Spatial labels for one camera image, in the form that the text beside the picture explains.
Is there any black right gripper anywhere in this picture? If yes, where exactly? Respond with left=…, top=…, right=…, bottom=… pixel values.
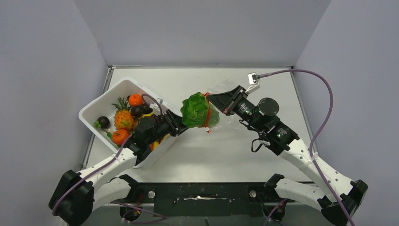
left=206, top=85, right=265, bottom=132

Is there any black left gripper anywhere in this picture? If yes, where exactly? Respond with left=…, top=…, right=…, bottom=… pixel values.
left=146, top=110, right=195, bottom=145

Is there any clear orange-zip bag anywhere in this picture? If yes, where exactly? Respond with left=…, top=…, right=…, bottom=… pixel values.
left=207, top=79, right=246, bottom=134

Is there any green lettuce head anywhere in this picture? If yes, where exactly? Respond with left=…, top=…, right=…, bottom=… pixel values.
left=180, top=92, right=220, bottom=128

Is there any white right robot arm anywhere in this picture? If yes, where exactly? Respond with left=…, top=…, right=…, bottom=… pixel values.
left=207, top=86, right=368, bottom=226

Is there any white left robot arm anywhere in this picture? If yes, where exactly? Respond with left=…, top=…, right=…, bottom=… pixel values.
left=48, top=110, right=188, bottom=226

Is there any white plastic food bin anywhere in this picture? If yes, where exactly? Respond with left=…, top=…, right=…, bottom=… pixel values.
left=79, top=77, right=181, bottom=169

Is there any toy pineapple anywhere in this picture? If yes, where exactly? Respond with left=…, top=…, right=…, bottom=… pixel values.
left=112, top=97, right=134, bottom=132

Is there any dark mangosteen with green leaves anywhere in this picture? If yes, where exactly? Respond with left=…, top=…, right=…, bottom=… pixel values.
left=94, top=116, right=110, bottom=129

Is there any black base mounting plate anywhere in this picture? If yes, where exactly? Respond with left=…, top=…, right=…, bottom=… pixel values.
left=121, top=182, right=282, bottom=217

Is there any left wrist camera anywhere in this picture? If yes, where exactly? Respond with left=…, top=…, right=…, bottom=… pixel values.
left=150, top=98, right=168, bottom=111

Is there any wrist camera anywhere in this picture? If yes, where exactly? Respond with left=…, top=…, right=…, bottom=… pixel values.
left=246, top=73, right=260, bottom=95
left=150, top=98, right=168, bottom=111

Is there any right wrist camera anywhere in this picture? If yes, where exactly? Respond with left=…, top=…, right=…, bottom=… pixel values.
left=246, top=73, right=260, bottom=95

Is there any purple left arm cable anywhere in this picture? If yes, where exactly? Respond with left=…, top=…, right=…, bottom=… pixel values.
left=51, top=93, right=168, bottom=225

